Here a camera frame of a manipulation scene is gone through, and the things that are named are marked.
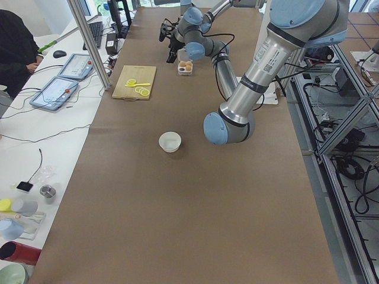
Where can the black computer mouse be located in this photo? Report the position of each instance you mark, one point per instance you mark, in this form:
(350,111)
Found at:
(59,53)

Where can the white bowl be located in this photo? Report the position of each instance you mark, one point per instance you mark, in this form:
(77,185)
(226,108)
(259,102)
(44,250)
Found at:
(170,141)

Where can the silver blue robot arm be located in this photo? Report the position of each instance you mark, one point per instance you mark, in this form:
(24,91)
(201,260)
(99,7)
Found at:
(293,25)
(190,32)

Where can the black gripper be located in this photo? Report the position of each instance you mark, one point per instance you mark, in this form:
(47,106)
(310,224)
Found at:
(174,43)

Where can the black keyboard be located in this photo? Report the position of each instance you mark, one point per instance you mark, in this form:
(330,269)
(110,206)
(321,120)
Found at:
(96,29)

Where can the dark grey pad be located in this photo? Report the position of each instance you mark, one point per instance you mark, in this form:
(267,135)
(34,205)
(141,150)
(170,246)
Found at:
(25,186)

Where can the aluminium frame post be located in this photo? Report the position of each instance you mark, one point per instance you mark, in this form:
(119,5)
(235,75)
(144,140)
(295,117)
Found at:
(86,34)

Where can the lower teach pendant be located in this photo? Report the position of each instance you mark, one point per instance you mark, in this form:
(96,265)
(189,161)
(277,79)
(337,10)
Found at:
(53,95)

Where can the lemon slice by knife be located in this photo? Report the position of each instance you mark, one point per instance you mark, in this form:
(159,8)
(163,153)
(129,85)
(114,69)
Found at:
(131,82)

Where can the yellow plastic knife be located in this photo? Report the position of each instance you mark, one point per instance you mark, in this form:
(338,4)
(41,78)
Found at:
(137,84)

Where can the small metal cup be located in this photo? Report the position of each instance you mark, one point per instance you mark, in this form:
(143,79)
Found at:
(48,193)

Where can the upper teach pendant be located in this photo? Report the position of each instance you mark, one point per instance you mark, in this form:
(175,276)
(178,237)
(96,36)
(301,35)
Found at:
(77,67)

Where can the tray of coloured cups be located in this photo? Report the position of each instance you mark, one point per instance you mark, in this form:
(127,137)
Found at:
(20,219)

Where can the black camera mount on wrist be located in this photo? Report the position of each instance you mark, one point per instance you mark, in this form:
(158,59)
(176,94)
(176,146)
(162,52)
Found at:
(166,29)

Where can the red bottle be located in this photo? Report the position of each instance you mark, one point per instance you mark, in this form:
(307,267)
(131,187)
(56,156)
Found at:
(20,253)

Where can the black stand beside laptop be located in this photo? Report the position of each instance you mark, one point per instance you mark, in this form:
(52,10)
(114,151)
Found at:
(120,29)

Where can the green bowl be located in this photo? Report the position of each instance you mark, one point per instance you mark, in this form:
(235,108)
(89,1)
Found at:
(14,274)

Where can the person in black clothes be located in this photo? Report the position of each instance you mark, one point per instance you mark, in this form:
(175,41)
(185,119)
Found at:
(19,53)

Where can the clear plastic egg box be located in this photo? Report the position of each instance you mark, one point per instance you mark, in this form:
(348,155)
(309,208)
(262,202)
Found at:
(183,56)

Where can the wooden cutting board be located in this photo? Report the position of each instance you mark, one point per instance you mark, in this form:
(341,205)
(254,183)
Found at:
(142,74)

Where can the teach pendant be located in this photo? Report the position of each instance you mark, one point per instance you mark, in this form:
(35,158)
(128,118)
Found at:
(77,67)
(53,95)

